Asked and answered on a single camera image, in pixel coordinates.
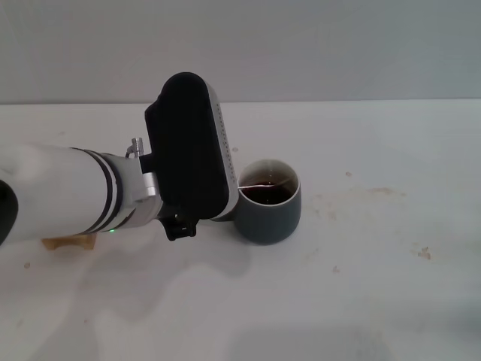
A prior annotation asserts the spoon with white handle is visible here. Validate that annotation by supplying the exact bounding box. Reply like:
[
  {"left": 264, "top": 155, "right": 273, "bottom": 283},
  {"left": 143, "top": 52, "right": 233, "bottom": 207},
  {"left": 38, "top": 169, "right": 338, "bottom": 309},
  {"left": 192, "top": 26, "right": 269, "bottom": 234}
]
[{"left": 239, "top": 178, "right": 291, "bottom": 190}]

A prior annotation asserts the grey ceramic cup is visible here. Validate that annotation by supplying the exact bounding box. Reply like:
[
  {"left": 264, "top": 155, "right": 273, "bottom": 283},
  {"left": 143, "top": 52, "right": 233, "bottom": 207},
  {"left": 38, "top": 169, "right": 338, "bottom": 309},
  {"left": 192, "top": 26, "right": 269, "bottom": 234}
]
[{"left": 234, "top": 158, "right": 303, "bottom": 246}]

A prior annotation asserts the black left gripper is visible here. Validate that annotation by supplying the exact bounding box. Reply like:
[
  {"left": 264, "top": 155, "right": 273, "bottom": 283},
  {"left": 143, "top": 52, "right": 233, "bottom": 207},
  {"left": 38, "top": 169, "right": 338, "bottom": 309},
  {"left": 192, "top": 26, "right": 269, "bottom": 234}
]
[{"left": 157, "top": 209, "right": 200, "bottom": 242}]

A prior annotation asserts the light wooden notched block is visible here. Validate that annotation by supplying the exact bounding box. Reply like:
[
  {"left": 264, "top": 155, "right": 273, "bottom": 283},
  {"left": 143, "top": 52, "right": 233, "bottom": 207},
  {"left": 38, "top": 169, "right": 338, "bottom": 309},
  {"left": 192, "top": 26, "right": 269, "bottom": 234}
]
[{"left": 41, "top": 231, "right": 98, "bottom": 251}]

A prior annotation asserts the dark coffee liquid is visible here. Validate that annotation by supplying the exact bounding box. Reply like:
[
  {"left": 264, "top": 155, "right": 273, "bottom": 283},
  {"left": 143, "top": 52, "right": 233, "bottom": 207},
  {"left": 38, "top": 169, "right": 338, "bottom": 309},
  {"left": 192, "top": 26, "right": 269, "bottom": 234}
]
[{"left": 241, "top": 180, "right": 296, "bottom": 206}]

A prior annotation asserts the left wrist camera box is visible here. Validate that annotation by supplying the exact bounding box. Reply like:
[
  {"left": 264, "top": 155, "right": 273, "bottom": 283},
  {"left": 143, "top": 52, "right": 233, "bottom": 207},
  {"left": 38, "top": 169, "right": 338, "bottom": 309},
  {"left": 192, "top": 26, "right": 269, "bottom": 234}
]
[{"left": 144, "top": 71, "right": 240, "bottom": 223}]

